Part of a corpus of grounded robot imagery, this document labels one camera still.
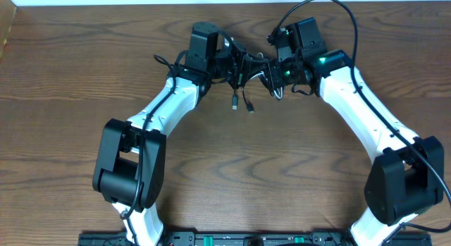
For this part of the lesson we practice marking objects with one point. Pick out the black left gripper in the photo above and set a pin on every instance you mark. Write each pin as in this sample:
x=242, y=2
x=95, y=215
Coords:
x=241, y=68

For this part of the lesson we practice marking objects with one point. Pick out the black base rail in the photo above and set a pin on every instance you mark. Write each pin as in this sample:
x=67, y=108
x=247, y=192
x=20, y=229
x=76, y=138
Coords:
x=194, y=238

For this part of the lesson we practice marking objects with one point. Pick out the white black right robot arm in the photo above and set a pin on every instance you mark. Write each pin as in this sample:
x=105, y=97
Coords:
x=406, y=176

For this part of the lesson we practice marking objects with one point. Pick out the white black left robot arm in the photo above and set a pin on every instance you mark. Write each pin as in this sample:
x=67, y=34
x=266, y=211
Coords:
x=130, y=164

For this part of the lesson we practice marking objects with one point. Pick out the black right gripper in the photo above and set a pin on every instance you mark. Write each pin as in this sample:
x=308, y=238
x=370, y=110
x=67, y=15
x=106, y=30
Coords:
x=276, y=81

